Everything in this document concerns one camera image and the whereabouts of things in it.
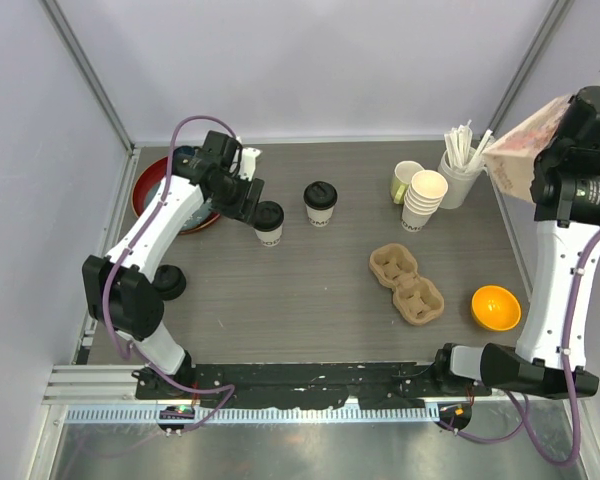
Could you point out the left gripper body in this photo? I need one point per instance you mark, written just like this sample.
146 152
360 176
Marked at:
232 201

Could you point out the orange bowl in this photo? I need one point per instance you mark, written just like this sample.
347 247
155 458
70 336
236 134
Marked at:
495 308

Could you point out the stack of paper cups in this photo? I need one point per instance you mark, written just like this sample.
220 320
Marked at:
422 199

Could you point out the aluminium rail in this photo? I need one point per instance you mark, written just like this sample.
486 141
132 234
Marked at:
132 394

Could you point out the blue ceramic plate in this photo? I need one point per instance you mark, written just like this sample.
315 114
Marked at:
197 220

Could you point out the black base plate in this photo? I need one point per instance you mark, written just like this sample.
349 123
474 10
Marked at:
313 386

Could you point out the dark blue mug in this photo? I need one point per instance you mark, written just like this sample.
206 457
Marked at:
185 150

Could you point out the cardboard cup carrier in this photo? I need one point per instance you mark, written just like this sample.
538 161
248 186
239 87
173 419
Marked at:
415 297

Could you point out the bundle of wrapped straws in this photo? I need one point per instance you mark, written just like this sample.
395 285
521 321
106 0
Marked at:
464 150

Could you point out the yellow-green mug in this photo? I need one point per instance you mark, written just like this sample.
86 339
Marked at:
403 173

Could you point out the brown paper bag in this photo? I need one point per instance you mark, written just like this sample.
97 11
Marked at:
510 159

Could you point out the black cup lid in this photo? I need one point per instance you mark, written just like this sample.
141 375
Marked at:
320 195
269 216

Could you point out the red round tray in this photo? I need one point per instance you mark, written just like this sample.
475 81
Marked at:
155 172

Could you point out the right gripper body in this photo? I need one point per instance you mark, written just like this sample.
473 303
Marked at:
550 155

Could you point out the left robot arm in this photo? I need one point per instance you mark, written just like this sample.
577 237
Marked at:
119 286

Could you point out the white paper cup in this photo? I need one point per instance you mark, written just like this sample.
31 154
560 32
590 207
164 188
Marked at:
319 217
269 238

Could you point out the stack of black lids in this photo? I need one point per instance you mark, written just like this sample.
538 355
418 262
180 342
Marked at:
169 282

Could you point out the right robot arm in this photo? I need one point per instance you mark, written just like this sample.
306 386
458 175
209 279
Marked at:
549 358

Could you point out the white straw holder cup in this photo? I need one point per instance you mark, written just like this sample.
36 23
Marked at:
459 183

